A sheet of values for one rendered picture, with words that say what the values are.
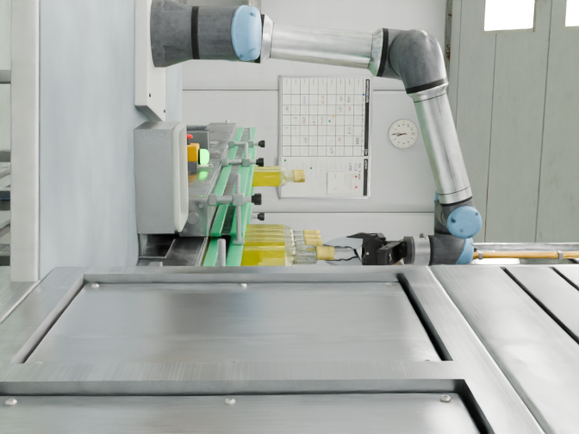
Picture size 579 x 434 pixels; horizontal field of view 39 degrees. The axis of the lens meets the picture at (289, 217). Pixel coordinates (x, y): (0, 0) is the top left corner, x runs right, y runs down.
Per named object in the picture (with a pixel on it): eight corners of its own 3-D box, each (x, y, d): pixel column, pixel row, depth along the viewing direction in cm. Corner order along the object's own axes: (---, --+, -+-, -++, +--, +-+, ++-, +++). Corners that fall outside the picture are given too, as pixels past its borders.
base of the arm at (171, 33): (149, -10, 170) (196, -9, 170) (159, 3, 185) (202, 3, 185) (150, 64, 171) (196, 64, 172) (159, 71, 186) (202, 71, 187)
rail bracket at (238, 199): (208, 245, 190) (261, 245, 191) (207, 175, 187) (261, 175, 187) (209, 242, 193) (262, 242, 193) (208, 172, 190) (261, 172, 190)
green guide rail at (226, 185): (209, 206, 193) (243, 206, 193) (209, 201, 193) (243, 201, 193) (238, 129, 364) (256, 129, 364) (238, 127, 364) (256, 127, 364)
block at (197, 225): (178, 238, 190) (208, 238, 190) (177, 198, 188) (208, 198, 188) (180, 234, 193) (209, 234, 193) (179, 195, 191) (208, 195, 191)
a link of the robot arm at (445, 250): (467, 228, 205) (466, 261, 207) (424, 228, 205) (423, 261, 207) (476, 234, 198) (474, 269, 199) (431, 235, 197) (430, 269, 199)
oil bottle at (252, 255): (208, 273, 193) (296, 273, 194) (207, 251, 192) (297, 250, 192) (209, 267, 199) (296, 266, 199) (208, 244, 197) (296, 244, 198)
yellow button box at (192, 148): (171, 170, 228) (197, 170, 228) (170, 144, 226) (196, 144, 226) (174, 167, 235) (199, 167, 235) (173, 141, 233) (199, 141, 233)
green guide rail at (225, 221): (209, 236, 194) (243, 236, 195) (209, 232, 194) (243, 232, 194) (239, 145, 365) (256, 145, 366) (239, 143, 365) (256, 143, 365)
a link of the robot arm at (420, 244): (429, 268, 199) (430, 236, 198) (411, 269, 199) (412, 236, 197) (423, 261, 206) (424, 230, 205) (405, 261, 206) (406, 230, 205)
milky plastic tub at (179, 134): (139, 234, 170) (180, 234, 170) (134, 128, 166) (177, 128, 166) (151, 217, 187) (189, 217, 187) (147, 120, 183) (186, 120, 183)
